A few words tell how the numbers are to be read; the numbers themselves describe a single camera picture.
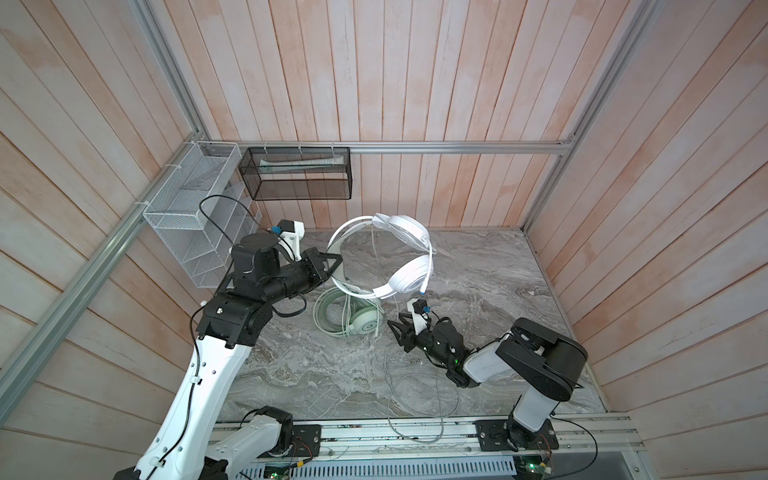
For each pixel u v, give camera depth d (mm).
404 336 775
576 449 735
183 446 359
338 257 616
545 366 485
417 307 743
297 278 551
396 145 969
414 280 522
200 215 660
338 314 947
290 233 559
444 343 684
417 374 842
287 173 1030
